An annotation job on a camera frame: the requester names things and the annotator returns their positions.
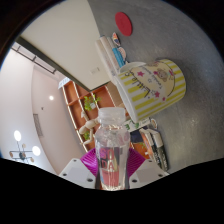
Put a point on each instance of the small round badge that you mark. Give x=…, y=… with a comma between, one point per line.
x=153, y=123
x=122, y=52
x=116, y=39

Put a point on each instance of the white wall poster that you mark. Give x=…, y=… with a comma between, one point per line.
x=64, y=82

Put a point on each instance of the stack of dark books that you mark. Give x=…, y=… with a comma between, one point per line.
x=158, y=150

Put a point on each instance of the tall green white carton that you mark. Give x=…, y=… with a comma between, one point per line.
x=135, y=125

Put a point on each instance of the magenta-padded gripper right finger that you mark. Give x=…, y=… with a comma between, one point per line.
x=148, y=173

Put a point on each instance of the branched ceiling lamp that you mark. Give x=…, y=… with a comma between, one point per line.
x=22, y=155

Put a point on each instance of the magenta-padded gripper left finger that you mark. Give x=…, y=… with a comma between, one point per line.
x=76, y=173

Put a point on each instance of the clear plastic drink bottle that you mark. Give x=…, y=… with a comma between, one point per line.
x=111, y=150

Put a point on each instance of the white wall socket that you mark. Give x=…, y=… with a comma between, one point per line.
x=95, y=70

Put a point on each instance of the ceiling air vent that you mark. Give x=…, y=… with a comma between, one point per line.
x=38, y=125

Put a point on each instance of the black curtain rail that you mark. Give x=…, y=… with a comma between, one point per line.
x=33, y=57

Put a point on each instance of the dark blue chair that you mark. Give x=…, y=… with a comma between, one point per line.
x=136, y=137

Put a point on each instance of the orange wooden shelf unit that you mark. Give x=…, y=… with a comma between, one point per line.
x=75, y=100

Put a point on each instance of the recessed ceiling spotlight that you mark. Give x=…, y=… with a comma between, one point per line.
x=51, y=97

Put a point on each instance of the yellow striped white mug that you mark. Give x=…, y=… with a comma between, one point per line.
x=153, y=88

